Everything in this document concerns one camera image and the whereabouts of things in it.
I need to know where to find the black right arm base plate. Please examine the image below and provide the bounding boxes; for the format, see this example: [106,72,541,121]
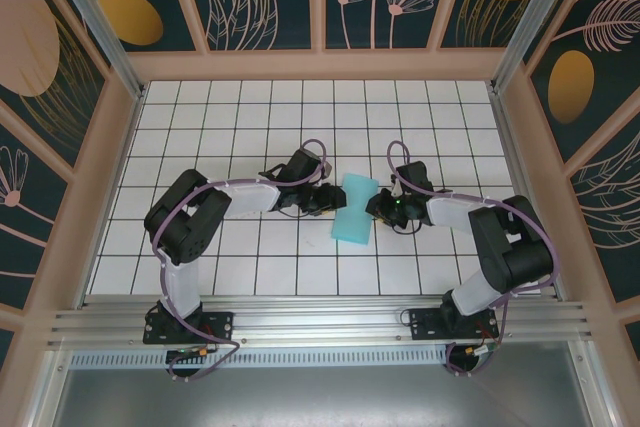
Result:
[408,306,500,341]

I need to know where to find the grey metal panel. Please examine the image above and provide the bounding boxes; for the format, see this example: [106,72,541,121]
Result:
[47,369,601,427]

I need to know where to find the aluminium corner post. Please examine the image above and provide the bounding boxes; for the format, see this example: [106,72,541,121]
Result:
[39,0,147,101]
[489,0,586,93]

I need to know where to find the slotted grey cable duct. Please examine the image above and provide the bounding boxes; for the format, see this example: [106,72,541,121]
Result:
[69,349,576,371]

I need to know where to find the teal paper sheet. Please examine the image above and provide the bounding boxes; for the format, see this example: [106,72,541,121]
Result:
[329,172,382,248]

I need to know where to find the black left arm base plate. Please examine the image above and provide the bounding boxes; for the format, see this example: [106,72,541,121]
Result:
[143,310,235,346]

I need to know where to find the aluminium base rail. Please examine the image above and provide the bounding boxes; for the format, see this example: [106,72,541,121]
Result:
[47,294,596,348]

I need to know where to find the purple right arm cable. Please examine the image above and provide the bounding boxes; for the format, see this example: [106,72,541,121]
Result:
[387,139,556,379]

